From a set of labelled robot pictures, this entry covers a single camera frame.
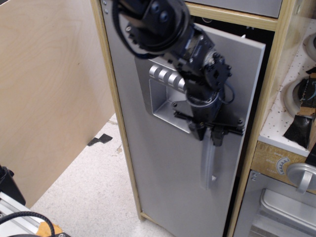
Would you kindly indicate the black floor tape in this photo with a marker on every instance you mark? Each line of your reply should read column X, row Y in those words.
column 103, row 139

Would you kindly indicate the wooden toy kitchen cabinet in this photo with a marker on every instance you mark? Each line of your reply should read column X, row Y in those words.
column 281, row 36

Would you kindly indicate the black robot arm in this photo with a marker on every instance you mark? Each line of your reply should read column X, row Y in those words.
column 164, row 28

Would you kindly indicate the grey toy fridge door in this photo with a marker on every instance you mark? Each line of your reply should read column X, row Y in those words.
column 164, row 161

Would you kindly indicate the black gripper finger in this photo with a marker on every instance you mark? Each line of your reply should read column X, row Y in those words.
column 197, row 130
column 218, row 134

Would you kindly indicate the silver oven knob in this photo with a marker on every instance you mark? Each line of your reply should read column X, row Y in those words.
column 303, row 176

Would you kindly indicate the white speckled toy countertop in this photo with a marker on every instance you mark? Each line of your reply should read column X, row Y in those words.
column 279, row 120

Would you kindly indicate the grey freezer door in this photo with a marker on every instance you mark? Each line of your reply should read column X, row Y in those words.
column 269, row 8

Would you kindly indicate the silver fridge door handle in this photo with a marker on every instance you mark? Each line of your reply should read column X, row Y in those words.
column 207, row 161

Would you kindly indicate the grey toy oven door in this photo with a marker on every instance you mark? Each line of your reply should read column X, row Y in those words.
column 271, row 208

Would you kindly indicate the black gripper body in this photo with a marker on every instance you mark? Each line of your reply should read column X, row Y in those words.
column 211, row 113

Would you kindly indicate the plywood board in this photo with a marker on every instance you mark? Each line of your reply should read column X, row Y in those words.
column 54, row 91

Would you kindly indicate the silver ice dispenser panel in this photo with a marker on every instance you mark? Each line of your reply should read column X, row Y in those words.
column 161, row 86

